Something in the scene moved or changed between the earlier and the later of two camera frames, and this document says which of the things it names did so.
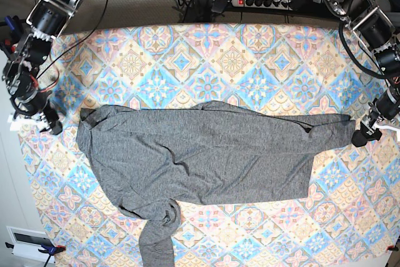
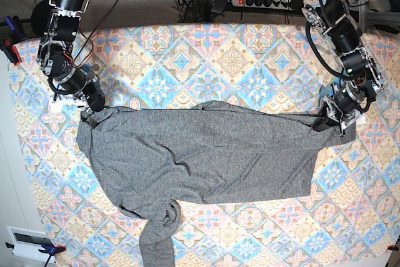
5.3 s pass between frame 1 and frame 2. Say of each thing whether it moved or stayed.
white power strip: stayed
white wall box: stayed
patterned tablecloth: stayed
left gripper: moved
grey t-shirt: stayed
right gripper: moved
